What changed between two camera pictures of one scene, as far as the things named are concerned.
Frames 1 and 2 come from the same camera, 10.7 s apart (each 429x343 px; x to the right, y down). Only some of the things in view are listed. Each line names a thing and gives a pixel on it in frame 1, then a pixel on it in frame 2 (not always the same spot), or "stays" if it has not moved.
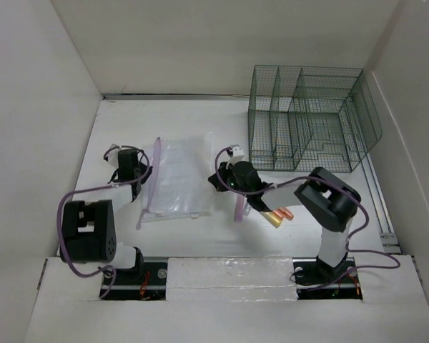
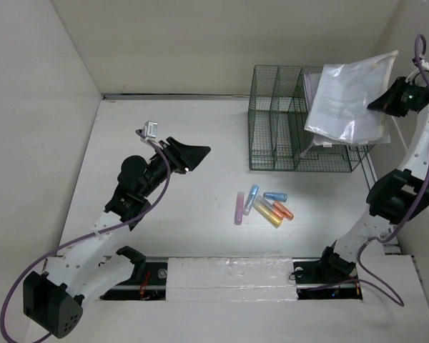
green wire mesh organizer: (301, 118) stays
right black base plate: (316, 280) stays
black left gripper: (147, 175) -> (190, 156)
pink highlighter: (239, 209) stays
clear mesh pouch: (181, 185) -> (339, 109)
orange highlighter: (284, 213) stays
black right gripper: (214, 179) -> (388, 101)
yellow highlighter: (270, 216) stays
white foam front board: (231, 279) stays
